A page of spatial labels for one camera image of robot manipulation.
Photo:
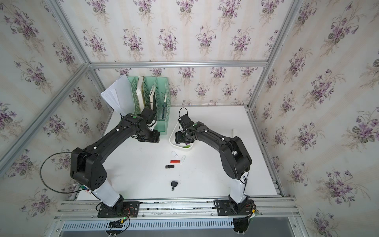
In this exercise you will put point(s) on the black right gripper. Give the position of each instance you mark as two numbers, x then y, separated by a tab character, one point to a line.
178	139

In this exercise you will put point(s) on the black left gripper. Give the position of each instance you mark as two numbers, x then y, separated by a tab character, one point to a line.
155	138

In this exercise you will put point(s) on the white plastic storage box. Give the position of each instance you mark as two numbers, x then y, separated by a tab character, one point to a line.
175	145

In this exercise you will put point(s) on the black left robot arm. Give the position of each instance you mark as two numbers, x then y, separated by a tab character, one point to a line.
87	164

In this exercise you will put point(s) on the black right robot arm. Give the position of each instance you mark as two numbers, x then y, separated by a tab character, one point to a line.
234	156

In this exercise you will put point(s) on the white ribbed usb drive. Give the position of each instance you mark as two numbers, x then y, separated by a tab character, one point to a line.
174	154

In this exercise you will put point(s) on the beige notebook in organizer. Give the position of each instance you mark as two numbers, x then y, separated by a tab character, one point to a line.
152	97

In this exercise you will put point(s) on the green desk file organizer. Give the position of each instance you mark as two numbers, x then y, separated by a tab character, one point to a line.
162	99

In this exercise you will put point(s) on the white book in organizer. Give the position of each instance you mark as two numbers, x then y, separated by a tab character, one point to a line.
139	92

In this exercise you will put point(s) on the black car key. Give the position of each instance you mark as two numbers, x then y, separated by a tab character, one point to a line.
174	184

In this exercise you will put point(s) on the white paper stack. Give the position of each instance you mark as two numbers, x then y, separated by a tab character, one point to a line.
119	96

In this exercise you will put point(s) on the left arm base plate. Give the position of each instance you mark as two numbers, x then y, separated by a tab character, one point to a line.
127	208

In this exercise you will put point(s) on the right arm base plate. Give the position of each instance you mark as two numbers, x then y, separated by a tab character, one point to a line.
228	207

